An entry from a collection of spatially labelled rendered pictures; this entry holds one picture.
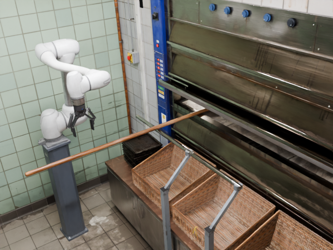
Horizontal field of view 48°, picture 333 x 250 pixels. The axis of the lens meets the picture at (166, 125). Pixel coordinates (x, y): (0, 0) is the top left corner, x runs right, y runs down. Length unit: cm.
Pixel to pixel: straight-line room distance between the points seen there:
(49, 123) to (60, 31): 93
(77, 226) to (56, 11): 196
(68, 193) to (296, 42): 227
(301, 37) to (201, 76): 93
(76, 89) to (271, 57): 119
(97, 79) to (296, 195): 144
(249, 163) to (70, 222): 177
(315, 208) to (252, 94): 78
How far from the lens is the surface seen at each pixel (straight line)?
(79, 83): 238
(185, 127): 320
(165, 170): 338
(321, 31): 206
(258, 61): 234
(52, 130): 313
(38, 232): 392
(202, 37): 272
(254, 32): 235
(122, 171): 345
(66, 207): 352
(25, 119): 372
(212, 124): 287
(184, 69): 298
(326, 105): 211
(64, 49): 288
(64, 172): 332
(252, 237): 252
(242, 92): 251
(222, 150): 287
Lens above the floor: 251
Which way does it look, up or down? 28 degrees down
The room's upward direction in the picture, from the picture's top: 4 degrees counter-clockwise
